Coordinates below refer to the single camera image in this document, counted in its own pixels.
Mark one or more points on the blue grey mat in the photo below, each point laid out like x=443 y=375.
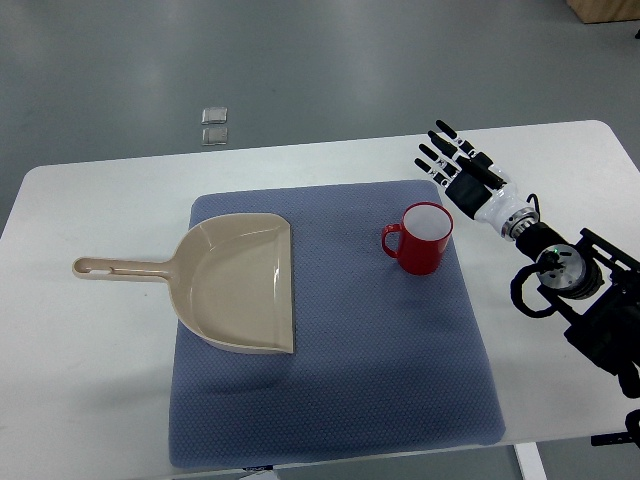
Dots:
x=385 y=361

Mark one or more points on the white table leg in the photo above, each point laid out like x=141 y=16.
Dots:
x=529 y=461

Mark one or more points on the red cup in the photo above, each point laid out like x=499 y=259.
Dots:
x=419 y=241

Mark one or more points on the upper metal floor plate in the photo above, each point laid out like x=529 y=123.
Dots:
x=214 y=115

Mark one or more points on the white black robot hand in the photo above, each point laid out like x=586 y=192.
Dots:
x=472 y=182

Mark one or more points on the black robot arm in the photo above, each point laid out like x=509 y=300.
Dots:
x=592 y=284

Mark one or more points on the wooden box corner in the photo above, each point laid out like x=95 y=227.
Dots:
x=605 y=11

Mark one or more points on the beige plastic dustpan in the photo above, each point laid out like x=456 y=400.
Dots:
x=230 y=281

